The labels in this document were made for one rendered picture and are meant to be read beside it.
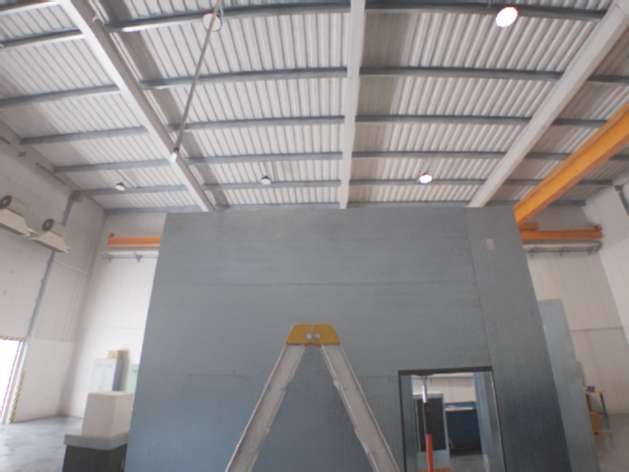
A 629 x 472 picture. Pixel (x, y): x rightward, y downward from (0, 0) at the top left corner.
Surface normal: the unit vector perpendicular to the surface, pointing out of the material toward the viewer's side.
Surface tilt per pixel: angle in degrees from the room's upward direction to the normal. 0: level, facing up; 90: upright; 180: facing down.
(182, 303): 90
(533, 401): 90
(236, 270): 90
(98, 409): 90
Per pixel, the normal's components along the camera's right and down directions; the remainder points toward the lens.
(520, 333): -0.04, -0.39
